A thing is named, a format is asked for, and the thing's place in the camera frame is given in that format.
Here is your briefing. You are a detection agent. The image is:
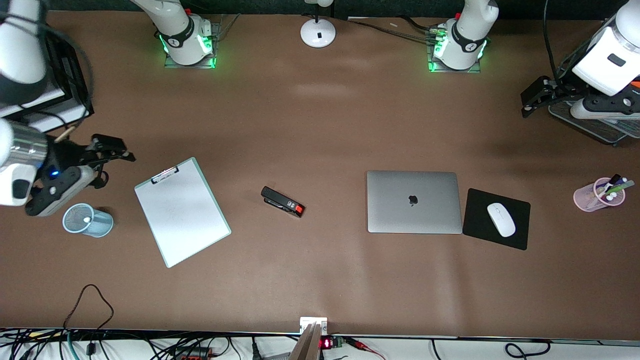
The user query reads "silver laptop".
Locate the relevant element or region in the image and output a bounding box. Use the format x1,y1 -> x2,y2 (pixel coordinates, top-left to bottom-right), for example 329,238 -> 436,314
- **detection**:
366,170 -> 463,235

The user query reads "green marker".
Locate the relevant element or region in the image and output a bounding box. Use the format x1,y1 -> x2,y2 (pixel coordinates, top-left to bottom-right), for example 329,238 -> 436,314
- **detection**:
598,180 -> 636,198

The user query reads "grey metal mesh tray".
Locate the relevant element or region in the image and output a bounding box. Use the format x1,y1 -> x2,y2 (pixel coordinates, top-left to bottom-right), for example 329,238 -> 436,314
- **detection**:
548,97 -> 640,147

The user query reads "blue mesh pen cup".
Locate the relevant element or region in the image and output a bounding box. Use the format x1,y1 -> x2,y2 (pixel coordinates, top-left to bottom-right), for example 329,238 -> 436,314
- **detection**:
62,202 -> 115,238

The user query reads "black paper tray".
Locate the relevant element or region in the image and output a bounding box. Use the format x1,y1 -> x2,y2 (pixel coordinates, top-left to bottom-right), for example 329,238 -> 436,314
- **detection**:
20,35 -> 95,133

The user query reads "mint-edged white clipboard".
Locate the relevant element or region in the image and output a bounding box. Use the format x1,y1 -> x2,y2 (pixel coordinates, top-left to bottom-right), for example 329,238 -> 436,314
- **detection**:
134,156 -> 232,269

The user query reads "pink mesh pen cup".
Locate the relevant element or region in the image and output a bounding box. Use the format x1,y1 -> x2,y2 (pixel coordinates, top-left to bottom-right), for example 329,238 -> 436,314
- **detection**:
573,177 -> 627,213

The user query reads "white computer mouse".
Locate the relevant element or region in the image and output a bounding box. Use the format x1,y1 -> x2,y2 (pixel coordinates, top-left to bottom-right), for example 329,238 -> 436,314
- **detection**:
487,202 -> 516,238

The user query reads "black mouse pad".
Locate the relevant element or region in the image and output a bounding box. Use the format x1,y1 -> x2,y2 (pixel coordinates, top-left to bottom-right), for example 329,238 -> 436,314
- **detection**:
462,188 -> 531,251

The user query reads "black stapler red tip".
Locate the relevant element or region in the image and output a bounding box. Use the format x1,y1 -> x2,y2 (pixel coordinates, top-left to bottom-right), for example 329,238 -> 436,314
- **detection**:
260,186 -> 305,219

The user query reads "orange connector block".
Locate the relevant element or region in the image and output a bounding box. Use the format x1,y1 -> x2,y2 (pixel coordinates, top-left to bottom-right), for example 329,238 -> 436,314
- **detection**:
170,349 -> 213,360

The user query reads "white round stand base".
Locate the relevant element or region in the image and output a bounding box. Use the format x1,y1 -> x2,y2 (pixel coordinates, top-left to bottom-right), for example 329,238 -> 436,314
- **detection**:
300,0 -> 337,49

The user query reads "grey mounting bar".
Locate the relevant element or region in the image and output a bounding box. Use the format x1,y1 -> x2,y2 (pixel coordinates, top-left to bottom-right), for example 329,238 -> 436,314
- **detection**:
289,322 -> 323,360

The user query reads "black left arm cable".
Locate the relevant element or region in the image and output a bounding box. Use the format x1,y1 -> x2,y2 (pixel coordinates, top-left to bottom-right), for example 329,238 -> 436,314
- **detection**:
543,0 -> 565,85

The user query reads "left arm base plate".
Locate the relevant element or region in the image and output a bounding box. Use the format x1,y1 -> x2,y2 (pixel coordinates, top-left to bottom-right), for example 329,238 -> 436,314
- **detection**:
427,27 -> 483,74

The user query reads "thin black looped cable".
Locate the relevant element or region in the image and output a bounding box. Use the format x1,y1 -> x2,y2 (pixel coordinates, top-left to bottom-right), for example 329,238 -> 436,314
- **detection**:
62,284 -> 115,331

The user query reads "black base cable bundle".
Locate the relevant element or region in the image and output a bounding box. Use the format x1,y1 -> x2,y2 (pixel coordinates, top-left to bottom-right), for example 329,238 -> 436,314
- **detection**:
345,16 -> 448,46

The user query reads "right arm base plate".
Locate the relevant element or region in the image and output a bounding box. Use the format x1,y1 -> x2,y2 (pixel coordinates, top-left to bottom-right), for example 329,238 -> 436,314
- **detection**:
164,20 -> 221,69

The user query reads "black coiled cable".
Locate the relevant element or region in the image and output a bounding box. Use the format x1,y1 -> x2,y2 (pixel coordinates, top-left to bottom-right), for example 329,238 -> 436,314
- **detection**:
504,340 -> 552,359

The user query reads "white edge bracket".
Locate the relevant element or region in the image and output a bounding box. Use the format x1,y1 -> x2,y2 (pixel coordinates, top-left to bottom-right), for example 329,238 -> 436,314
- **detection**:
299,316 -> 329,335

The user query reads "red wire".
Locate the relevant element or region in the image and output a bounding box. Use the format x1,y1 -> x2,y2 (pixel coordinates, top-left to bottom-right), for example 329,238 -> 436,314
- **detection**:
345,337 -> 387,360

